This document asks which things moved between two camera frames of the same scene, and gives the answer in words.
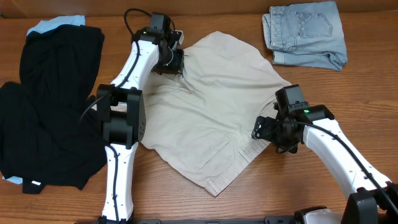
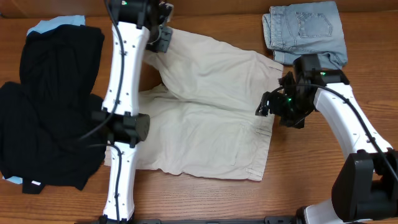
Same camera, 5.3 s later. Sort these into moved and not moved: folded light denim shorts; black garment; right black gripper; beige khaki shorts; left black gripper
Moved: right black gripper; beige khaki shorts; left black gripper
Not moved: folded light denim shorts; black garment
